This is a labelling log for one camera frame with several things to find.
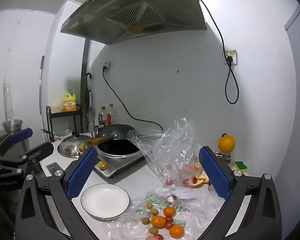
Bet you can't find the black wok with wooden handle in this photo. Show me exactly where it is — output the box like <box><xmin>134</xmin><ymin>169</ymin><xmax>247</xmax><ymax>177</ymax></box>
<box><xmin>87</xmin><ymin>124</ymin><xmax>136</xmax><ymax>147</ymax></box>

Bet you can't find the black cooker cable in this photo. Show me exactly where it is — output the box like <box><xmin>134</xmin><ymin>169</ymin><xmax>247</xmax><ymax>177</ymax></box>
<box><xmin>102</xmin><ymin>70</ymin><xmax>164</xmax><ymax>132</ymax></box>

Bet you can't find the large orange with stem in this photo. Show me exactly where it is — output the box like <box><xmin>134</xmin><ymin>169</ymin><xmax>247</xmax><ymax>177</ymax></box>
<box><xmin>217</xmin><ymin>133</ymin><xmax>236</xmax><ymax>153</ymax></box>

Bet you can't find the white plate with dark rim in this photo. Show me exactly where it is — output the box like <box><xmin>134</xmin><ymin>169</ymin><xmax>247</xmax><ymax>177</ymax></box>
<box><xmin>80</xmin><ymin>183</ymin><xmax>131</xmax><ymax>218</ymax></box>

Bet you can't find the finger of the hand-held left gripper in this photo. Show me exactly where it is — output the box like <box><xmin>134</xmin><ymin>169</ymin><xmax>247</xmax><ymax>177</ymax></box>
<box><xmin>0</xmin><ymin>142</ymin><xmax>55</xmax><ymax>174</ymax></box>
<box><xmin>0</xmin><ymin>127</ymin><xmax>34</xmax><ymax>156</ymax></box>

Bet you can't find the black metal rack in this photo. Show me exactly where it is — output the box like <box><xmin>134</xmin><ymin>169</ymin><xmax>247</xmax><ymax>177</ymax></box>
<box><xmin>45</xmin><ymin>105</ymin><xmax>83</xmax><ymax>143</ymax></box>

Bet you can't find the steel bowl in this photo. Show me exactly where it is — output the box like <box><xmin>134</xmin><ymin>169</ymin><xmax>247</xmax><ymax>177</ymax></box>
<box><xmin>1</xmin><ymin>119</ymin><xmax>24</xmax><ymax>133</ymax></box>

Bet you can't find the wall socket with hood plug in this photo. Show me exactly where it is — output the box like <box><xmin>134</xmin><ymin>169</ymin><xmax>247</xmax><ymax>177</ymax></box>
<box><xmin>224</xmin><ymin>50</ymin><xmax>238</xmax><ymax>66</ymax></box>

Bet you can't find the grey smartphone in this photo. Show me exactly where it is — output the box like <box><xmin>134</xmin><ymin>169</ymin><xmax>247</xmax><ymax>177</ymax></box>
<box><xmin>45</xmin><ymin>162</ymin><xmax>63</xmax><ymax>177</ymax></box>

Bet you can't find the steel range hood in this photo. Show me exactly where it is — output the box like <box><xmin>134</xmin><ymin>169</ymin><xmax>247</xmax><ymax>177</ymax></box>
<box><xmin>60</xmin><ymin>0</ymin><xmax>207</xmax><ymax>46</ymax></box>

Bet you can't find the steel induction cooker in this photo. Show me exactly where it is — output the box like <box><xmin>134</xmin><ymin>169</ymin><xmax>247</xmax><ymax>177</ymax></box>
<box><xmin>79</xmin><ymin>139</ymin><xmax>147</xmax><ymax>179</ymax></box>

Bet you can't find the clear plastic box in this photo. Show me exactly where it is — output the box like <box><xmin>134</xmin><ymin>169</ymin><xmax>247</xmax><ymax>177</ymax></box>
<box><xmin>214</xmin><ymin>151</ymin><xmax>234</xmax><ymax>164</ymax></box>

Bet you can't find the black folded umbrella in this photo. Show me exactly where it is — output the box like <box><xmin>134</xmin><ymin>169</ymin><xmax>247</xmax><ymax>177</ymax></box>
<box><xmin>86</xmin><ymin>72</ymin><xmax>93</xmax><ymax>113</ymax></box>

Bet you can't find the orange peel pile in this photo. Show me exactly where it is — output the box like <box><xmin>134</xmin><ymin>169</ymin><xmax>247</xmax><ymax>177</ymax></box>
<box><xmin>190</xmin><ymin>171</ymin><xmax>210</xmax><ymax>188</ymax></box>

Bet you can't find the flat clear plastic bag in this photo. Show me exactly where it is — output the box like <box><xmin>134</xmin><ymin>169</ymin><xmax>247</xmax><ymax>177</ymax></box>
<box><xmin>102</xmin><ymin>187</ymin><xmax>228</xmax><ymax>240</ymax></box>

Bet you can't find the yellow detergent bottle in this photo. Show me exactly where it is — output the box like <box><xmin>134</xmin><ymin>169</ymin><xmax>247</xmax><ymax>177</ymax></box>
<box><xmin>63</xmin><ymin>89</ymin><xmax>78</xmax><ymax>112</ymax></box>

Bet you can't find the yellow green sponge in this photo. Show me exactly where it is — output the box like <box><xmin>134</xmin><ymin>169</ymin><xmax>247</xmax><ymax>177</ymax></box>
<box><xmin>234</xmin><ymin>161</ymin><xmax>248</xmax><ymax>173</ymax></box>

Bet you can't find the dark grey pipe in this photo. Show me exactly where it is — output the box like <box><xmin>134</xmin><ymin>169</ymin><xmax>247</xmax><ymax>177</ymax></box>
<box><xmin>80</xmin><ymin>39</ymin><xmax>90</xmax><ymax>120</ymax></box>

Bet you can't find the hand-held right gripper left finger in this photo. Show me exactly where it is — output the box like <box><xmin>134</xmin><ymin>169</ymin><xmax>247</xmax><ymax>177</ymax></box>
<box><xmin>14</xmin><ymin>146</ymin><xmax>99</xmax><ymax>240</ymax></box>

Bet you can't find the grey vertical bar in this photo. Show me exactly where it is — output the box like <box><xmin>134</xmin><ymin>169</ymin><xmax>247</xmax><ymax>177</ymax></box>
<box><xmin>39</xmin><ymin>55</ymin><xmax>45</xmax><ymax>115</ymax></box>

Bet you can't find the partly peeled mandarin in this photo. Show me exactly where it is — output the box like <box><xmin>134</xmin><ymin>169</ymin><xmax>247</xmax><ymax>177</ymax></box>
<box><xmin>184</xmin><ymin>161</ymin><xmax>202</xmax><ymax>174</ymax></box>

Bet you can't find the steel lid with black knob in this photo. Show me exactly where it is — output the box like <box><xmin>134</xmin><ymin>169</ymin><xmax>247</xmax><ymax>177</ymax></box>
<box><xmin>57</xmin><ymin>133</ymin><xmax>93</xmax><ymax>158</ymax></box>

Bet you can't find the black hood cable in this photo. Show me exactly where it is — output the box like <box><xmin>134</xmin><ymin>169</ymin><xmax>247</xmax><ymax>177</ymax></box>
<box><xmin>199</xmin><ymin>0</ymin><xmax>240</xmax><ymax>105</ymax></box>

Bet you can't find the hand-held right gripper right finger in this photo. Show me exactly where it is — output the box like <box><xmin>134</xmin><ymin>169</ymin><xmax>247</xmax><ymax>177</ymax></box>
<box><xmin>198</xmin><ymin>145</ymin><xmax>283</xmax><ymax>240</ymax></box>

